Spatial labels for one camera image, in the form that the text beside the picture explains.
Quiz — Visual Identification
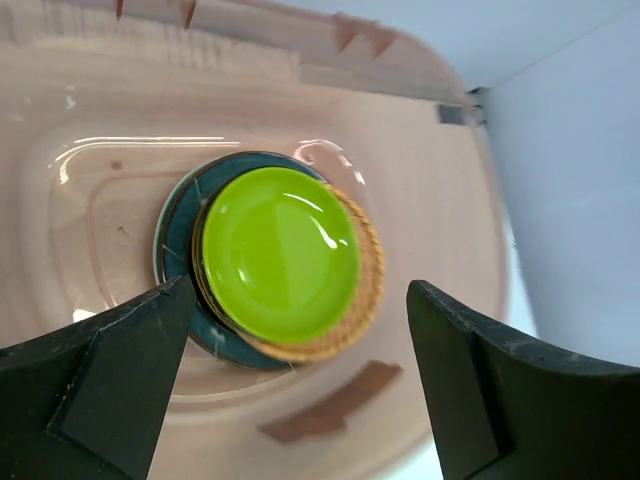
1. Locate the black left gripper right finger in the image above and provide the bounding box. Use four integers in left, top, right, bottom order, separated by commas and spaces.
406, 280, 639, 479

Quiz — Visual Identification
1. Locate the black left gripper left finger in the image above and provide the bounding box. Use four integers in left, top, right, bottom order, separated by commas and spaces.
1, 276, 196, 479

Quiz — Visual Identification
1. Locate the lime green plate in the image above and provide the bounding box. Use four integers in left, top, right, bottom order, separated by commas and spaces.
197, 167, 361, 343

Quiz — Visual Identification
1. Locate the pink translucent plastic bin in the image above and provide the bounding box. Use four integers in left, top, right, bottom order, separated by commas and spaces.
1, 1, 508, 479

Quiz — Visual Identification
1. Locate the blue-grey glazed plate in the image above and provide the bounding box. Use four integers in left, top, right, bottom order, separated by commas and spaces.
153, 151, 325, 371

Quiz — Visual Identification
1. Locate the woven bamboo tray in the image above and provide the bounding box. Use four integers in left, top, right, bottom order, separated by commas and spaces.
192, 182, 387, 364

